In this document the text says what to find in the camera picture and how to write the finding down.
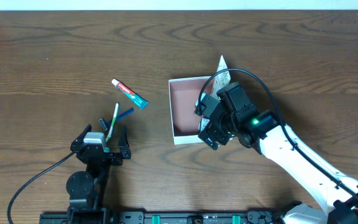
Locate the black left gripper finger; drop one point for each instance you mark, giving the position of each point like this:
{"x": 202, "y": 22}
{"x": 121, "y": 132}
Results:
{"x": 123, "y": 143}
{"x": 80, "y": 138}

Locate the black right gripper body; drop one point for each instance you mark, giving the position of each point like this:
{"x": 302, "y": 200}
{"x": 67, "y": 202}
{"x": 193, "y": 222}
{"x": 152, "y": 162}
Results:
{"x": 212, "y": 135}

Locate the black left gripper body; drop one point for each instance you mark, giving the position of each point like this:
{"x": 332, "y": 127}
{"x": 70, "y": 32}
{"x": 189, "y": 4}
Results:
{"x": 103, "y": 157}

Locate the red teal toothpaste tube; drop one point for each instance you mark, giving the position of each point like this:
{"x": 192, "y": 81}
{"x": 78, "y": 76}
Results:
{"x": 139, "y": 101}

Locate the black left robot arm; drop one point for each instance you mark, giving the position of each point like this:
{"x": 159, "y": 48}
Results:
{"x": 86, "y": 188}

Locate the white box pink interior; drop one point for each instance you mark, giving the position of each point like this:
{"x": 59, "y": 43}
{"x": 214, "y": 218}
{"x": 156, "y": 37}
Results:
{"x": 183, "y": 94}

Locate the green white toothbrush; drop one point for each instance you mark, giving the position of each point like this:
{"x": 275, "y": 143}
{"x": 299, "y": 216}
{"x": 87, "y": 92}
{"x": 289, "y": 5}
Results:
{"x": 115, "y": 114}

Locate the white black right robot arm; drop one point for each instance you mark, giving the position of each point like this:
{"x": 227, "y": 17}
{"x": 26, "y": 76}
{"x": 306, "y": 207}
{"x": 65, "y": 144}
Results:
{"x": 232, "y": 114}

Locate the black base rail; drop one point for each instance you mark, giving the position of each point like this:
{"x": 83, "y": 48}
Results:
{"x": 137, "y": 217}

